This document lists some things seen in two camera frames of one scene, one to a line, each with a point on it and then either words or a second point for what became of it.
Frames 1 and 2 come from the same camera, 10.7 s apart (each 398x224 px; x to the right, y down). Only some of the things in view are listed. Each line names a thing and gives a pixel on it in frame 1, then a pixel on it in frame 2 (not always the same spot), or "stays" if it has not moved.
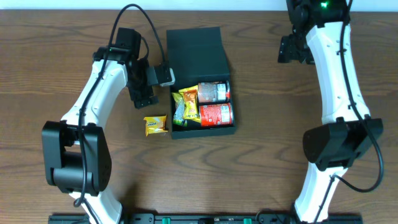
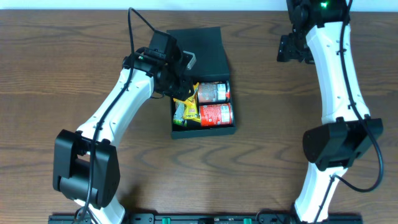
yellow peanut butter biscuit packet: x=191 y=107 stays
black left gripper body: x=145 y=101 -> x=181 y=91
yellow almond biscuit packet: x=155 y=124 -> x=193 y=99
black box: x=196 y=55 stays
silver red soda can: x=219 y=91 stays
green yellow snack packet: x=178 y=115 stays
